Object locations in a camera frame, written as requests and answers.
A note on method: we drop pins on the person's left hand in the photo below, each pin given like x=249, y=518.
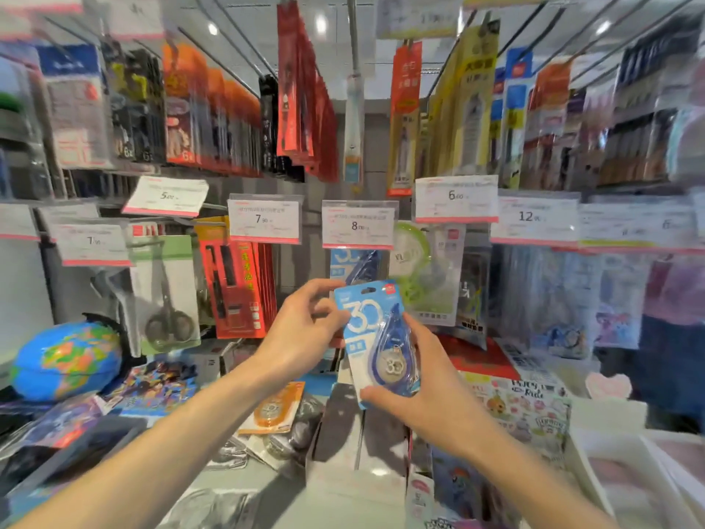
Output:
x=297, y=336

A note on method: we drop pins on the person's right hand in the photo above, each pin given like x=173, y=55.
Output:
x=446, y=413

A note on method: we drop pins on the blue correction tape pack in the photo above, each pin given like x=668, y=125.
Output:
x=363, y=336
x=355, y=264

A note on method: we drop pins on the orange correction tape pack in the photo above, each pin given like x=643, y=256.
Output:
x=272, y=407

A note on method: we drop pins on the green correction tape pack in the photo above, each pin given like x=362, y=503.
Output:
x=424, y=269

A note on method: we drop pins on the person's left forearm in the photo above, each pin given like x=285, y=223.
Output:
x=154, y=462

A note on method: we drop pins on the white pink display box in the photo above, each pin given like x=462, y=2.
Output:
x=633, y=484

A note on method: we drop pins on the red cardboard box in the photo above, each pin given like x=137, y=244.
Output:
x=479, y=358

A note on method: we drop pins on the pony sticker bag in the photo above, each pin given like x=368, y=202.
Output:
x=457, y=484

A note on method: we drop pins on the stack of red pen packs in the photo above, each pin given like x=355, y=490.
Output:
x=237, y=280

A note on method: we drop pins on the white printed sticker box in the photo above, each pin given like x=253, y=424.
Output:
x=529, y=413

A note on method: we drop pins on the small white boxes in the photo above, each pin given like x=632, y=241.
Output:
x=215, y=358

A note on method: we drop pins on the open white cardboard box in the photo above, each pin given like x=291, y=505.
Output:
x=352, y=446

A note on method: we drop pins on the clear pack with black item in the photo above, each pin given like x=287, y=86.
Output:
x=473, y=302

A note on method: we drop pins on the green card scissors pack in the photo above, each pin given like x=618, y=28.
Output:
x=165, y=294

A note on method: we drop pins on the row of clear sticker bags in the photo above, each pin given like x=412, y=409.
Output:
x=551, y=302

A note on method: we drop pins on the blue cartoon card box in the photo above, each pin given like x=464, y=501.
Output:
x=154, y=388

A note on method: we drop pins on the white heart-top box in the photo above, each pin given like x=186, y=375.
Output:
x=611, y=404

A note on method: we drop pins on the row of black ink packs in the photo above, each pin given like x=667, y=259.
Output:
x=270, y=126

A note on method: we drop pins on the white slim pack blue label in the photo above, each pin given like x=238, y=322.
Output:
x=353, y=126

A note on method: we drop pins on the row of blue clear bags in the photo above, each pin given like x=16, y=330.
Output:
x=672, y=363

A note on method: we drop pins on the blue globe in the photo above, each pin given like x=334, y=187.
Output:
x=66, y=360

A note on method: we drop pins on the row of red slim packs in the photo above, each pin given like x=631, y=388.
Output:
x=305, y=93

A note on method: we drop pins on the purple card pack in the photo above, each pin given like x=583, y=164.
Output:
x=60, y=426

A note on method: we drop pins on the blue card tray box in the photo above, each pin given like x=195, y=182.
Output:
x=71, y=462

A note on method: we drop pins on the row of black yellow packs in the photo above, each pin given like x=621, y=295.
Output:
x=132, y=99

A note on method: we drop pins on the row of orange-topped packs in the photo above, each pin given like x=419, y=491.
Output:
x=545, y=121

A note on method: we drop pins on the row of blue-topped packs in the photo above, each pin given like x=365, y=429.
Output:
x=512, y=110

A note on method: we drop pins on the white label sticker pack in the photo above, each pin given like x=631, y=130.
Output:
x=74, y=104

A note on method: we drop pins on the row of black pen packs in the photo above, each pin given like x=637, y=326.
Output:
x=639, y=104

